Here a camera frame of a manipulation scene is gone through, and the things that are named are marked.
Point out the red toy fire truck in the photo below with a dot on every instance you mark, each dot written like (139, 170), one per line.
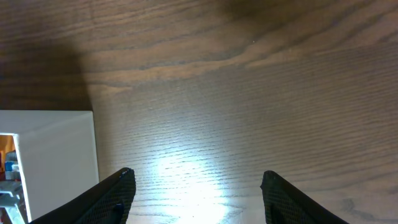
(12, 193)

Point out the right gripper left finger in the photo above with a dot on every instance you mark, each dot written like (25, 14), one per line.
(107, 202)

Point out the white cardboard box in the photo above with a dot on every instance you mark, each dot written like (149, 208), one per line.
(56, 152)

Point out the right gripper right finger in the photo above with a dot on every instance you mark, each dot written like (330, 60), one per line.
(286, 204)

